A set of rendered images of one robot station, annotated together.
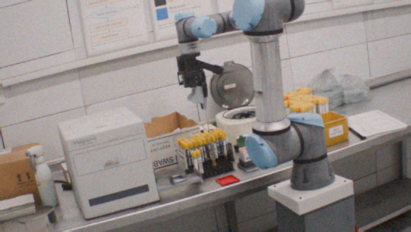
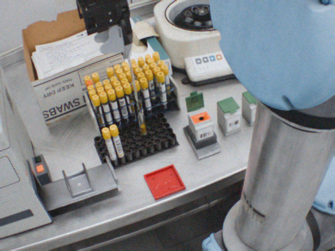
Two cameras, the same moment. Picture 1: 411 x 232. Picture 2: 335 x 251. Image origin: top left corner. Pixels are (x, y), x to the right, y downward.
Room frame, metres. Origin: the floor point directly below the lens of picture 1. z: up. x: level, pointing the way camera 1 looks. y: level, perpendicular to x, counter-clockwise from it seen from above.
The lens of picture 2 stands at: (1.29, -0.09, 1.64)
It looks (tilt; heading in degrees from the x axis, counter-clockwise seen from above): 47 degrees down; 4
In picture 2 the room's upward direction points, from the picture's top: 8 degrees counter-clockwise
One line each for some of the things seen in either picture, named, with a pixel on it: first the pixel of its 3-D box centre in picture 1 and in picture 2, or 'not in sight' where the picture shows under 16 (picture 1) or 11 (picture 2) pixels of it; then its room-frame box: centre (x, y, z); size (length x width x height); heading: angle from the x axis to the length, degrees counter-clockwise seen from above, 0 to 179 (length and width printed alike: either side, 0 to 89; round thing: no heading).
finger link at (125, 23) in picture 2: (202, 85); (122, 23); (1.95, 0.00, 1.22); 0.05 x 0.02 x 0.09; 20
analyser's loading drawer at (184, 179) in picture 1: (172, 180); (69, 186); (1.83, 0.16, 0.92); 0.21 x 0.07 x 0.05; 110
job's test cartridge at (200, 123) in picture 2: (246, 156); (201, 127); (1.96, -0.12, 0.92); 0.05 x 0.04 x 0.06; 17
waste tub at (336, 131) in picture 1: (327, 129); not in sight; (2.10, -0.48, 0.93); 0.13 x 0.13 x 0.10; 19
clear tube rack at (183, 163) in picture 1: (205, 155); (131, 100); (2.07, 0.03, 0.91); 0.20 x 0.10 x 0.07; 110
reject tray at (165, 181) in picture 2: (227, 180); (164, 181); (1.85, -0.03, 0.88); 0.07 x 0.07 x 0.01; 20
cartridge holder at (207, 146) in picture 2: (247, 163); (201, 135); (1.96, -0.12, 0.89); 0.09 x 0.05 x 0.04; 17
